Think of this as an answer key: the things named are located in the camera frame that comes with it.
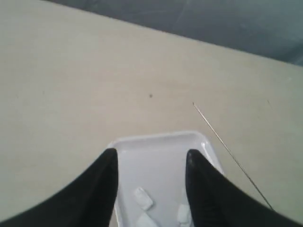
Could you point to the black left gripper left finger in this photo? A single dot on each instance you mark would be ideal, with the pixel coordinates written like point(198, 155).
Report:
point(88, 201)

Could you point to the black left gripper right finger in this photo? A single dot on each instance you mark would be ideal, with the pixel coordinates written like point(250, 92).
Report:
point(216, 202)

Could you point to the thin metal skewer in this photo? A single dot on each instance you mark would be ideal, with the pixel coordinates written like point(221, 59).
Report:
point(232, 156)

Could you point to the white plastic tray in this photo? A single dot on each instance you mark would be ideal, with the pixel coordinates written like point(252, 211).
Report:
point(157, 164)

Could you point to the white backdrop cloth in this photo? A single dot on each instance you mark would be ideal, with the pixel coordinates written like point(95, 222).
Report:
point(269, 28)

